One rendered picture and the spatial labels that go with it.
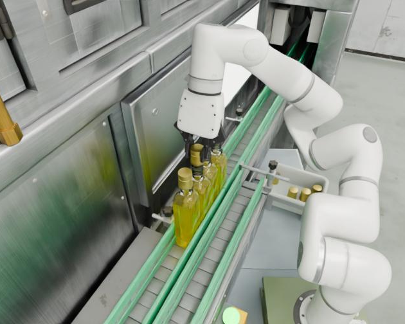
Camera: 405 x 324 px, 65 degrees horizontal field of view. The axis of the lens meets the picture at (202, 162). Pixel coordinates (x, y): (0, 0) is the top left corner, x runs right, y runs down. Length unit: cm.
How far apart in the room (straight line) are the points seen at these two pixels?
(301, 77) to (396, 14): 380
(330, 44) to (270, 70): 94
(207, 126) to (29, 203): 38
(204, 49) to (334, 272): 50
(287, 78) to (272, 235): 59
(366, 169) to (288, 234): 46
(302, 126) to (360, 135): 14
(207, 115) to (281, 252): 60
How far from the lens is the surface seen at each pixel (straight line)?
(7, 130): 52
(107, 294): 92
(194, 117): 72
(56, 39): 60
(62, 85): 60
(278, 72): 79
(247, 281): 106
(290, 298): 97
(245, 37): 67
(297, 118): 84
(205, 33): 66
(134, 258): 95
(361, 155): 82
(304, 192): 124
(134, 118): 72
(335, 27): 169
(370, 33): 458
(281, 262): 111
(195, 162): 78
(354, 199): 77
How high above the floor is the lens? 168
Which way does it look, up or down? 42 degrees down
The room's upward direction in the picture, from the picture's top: straight up
